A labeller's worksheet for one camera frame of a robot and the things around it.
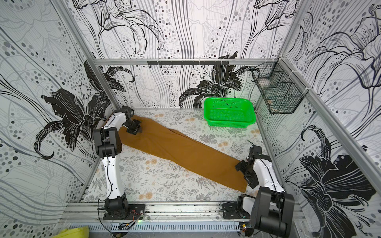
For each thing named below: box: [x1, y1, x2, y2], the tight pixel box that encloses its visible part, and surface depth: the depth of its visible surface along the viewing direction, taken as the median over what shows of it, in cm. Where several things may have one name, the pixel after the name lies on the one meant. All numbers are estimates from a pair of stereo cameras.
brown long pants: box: [118, 115, 249, 193], surface depth 95 cm
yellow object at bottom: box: [51, 226, 90, 238], surface depth 62 cm
